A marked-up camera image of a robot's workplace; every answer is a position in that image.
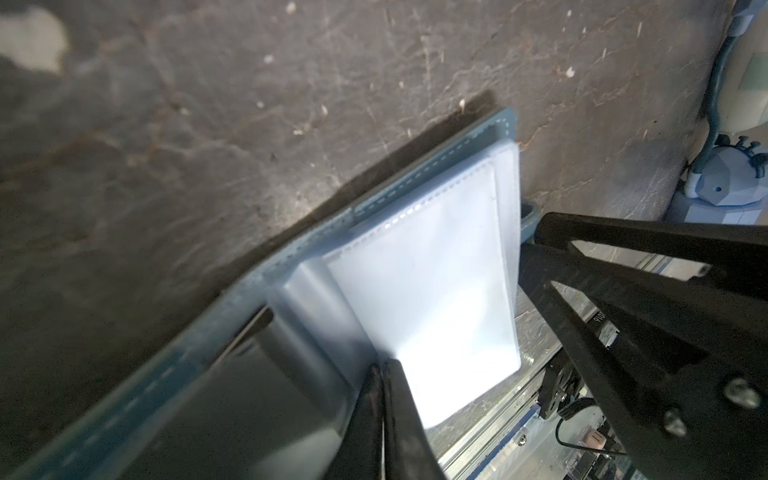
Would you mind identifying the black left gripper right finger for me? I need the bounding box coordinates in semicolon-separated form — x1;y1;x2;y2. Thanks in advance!
383;359;446;480

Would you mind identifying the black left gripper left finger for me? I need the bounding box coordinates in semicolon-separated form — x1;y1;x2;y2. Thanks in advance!
324;365;384;480

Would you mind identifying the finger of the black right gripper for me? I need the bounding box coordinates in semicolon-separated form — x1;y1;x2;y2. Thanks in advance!
519;213;767;479

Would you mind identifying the blue leather card holder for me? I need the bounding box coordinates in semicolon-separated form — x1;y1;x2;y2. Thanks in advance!
15;108;536;479

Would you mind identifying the blue toy figure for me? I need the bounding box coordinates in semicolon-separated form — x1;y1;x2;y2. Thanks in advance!
662;0;768;226

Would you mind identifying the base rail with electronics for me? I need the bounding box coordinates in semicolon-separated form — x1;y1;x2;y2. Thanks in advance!
428;299;655;480

